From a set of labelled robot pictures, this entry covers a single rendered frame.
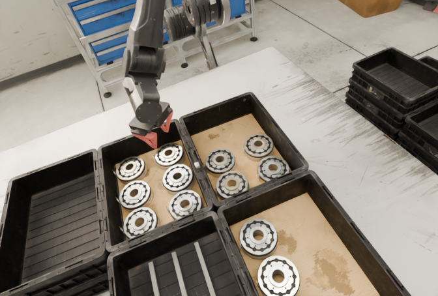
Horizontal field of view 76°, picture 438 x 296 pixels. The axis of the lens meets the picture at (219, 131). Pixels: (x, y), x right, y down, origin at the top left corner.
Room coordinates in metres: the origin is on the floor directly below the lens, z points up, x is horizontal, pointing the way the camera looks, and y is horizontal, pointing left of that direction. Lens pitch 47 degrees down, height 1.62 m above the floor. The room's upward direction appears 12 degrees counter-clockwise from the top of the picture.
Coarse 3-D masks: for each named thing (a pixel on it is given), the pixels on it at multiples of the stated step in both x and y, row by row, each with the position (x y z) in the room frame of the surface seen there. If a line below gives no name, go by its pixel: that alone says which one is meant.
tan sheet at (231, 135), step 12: (240, 120) 0.78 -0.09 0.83; (252, 120) 0.77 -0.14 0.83; (204, 132) 0.76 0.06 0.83; (216, 132) 0.74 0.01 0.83; (228, 132) 0.73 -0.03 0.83; (240, 132) 0.72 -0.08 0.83; (252, 132) 0.70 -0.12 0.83; (264, 132) 0.69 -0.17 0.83; (204, 144) 0.70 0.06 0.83; (216, 144) 0.68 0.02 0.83; (228, 144) 0.67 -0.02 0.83; (240, 144) 0.66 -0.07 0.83; (204, 156) 0.64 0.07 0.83; (240, 156) 0.60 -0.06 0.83; (240, 168) 0.56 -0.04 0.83; (252, 168) 0.54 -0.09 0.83; (216, 180) 0.53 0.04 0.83; (252, 180) 0.50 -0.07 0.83
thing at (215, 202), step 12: (240, 96) 0.80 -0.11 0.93; (252, 96) 0.79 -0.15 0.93; (204, 108) 0.78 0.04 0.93; (264, 108) 0.72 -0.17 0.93; (180, 120) 0.75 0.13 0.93; (192, 144) 0.62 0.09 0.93; (288, 144) 0.54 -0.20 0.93; (300, 156) 0.48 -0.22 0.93; (300, 168) 0.44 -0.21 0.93; (204, 180) 0.47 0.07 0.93; (276, 180) 0.42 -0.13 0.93; (252, 192) 0.40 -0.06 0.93; (216, 204) 0.38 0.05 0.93
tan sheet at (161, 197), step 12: (180, 144) 0.72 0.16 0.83; (144, 156) 0.70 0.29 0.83; (156, 168) 0.63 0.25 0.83; (144, 180) 0.59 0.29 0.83; (156, 180) 0.58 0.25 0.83; (120, 192) 0.56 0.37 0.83; (156, 192) 0.53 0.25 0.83; (168, 192) 0.52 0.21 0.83; (156, 204) 0.48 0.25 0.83; (168, 204) 0.48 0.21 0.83; (204, 204) 0.45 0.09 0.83; (168, 216) 0.43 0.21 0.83
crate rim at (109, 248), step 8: (176, 120) 0.75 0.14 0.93; (152, 128) 0.73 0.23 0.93; (128, 136) 0.72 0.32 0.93; (184, 136) 0.66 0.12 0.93; (104, 144) 0.70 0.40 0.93; (112, 144) 0.70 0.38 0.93; (184, 144) 0.63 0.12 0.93; (192, 160) 0.56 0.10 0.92; (104, 176) 0.57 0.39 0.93; (200, 176) 0.49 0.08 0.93; (104, 184) 0.53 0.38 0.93; (200, 184) 0.46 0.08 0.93; (104, 192) 0.50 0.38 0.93; (208, 192) 0.43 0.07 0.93; (104, 200) 0.47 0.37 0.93; (208, 200) 0.40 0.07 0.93; (104, 208) 0.45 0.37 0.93; (208, 208) 0.38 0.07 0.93; (104, 216) 0.42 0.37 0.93; (184, 216) 0.37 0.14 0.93; (192, 216) 0.37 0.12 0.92; (104, 224) 0.39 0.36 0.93; (168, 224) 0.36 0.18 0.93; (176, 224) 0.35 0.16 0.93; (104, 232) 0.37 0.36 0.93; (152, 232) 0.34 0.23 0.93; (128, 240) 0.34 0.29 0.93; (136, 240) 0.33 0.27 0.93; (112, 248) 0.32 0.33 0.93; (120, 248) 0.32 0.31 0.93
